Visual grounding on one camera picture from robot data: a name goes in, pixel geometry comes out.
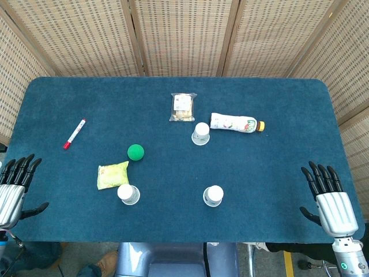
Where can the black trousers leg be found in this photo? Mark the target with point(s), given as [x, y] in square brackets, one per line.
[299, 248]

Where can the woven bamboo screen panel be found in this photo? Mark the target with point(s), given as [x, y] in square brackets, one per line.
[274, 37]
[357, 150]
[346, 63]
[184, 37]
[78, 37]
[17, 72]

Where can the brown leather shoe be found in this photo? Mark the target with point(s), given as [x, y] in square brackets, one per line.
[108, 263]

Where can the clear bag of crackers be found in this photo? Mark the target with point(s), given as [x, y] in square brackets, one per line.
[183, 107]

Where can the white sneaker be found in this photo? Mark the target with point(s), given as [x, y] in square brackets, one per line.
[261, 246]

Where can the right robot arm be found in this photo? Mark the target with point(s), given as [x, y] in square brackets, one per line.
[350, 259]

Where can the blue jeans leg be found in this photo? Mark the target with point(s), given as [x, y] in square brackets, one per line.
[88, 271]

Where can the white drink bottle yellow cap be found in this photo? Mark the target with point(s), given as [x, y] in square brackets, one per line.
[233, 122]

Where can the blue felt table cloth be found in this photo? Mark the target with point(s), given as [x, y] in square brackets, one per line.
[259, 173]

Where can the green foam ball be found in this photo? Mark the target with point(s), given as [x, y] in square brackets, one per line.
[135, 152]

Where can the white paper cup green flower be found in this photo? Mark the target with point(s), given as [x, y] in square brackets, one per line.
[201, 131]
[127, 192]

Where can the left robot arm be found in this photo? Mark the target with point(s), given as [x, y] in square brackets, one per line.
[2, 248]

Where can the metal table leg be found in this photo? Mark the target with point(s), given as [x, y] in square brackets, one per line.
[251, 259]

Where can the black swivel chair base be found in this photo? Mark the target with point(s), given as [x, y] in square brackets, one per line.
[327, 265]

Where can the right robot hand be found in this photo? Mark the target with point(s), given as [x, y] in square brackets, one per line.
[337, 213]

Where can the red white marker pen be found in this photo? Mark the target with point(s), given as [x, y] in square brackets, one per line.
[75, 133]

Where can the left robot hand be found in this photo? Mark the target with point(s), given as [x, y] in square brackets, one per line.
[11, 199]

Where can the blue-grey robot torso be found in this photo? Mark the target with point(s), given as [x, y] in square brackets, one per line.
[161, 259]

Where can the white paper cup blue flower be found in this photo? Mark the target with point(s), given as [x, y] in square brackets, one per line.
[214, 194]

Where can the yellow-green snack packet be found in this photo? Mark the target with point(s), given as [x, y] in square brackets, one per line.
[113, 175]

